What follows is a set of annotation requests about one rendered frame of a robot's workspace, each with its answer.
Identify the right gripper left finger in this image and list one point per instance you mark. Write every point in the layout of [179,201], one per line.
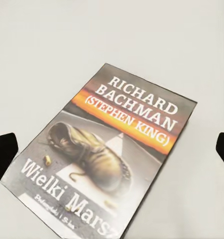
[8,151]

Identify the bed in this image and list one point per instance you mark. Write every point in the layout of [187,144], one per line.
[49,49]

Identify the hardback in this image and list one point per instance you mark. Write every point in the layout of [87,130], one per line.
[87,172]

